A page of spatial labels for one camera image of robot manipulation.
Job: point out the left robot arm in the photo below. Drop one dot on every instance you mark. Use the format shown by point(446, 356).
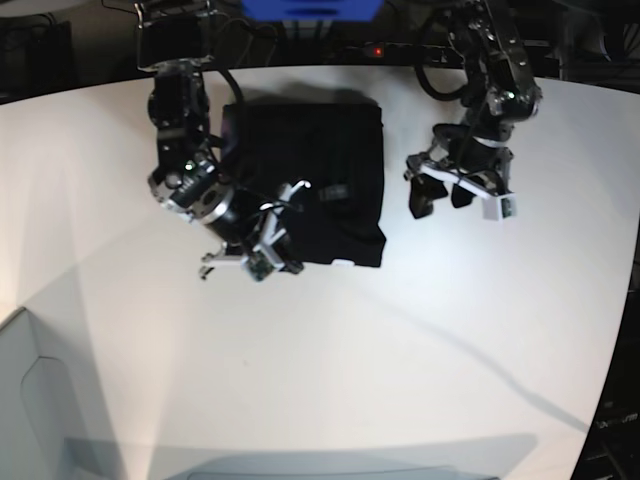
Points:
point(500, 89)

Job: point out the black power strip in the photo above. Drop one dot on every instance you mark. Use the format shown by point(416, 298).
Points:
point(395, 54)

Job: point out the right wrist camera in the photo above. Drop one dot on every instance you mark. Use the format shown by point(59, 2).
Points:
point(257, 266)

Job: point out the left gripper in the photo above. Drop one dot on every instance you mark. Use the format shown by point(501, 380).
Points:
point(479, 167)

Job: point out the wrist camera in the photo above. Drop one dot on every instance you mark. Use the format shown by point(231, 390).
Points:
point(257, 266)
point(499, 207)

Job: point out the blue plastic bin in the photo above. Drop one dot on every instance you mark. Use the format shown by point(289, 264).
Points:
point(316, 10)

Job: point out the black T-shirt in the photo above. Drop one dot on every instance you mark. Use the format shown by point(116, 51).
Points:
point(339, 149)

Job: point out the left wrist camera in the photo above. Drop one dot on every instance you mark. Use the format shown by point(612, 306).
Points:
point(499, 207)

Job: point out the black box labelled OpenArm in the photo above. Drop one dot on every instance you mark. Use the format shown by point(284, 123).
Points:
point(616, 420)

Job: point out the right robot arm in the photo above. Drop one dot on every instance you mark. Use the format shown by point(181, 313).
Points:
point(194, 176)

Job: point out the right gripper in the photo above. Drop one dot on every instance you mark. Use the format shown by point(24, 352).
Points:
point(247, 222)

